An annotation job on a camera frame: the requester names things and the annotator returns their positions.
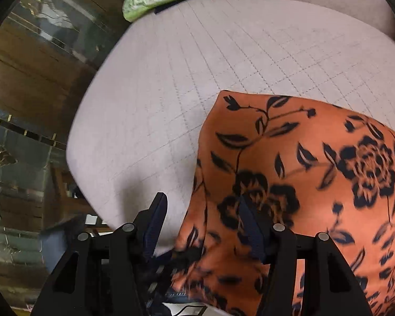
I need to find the orange black floral garment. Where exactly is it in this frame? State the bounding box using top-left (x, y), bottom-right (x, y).
top-left (172, 91), bottom-right (395, 315)

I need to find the dark wooden cabinet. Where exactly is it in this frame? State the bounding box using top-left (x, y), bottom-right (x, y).
top-left (0, 0), bottom-right (127, 313)

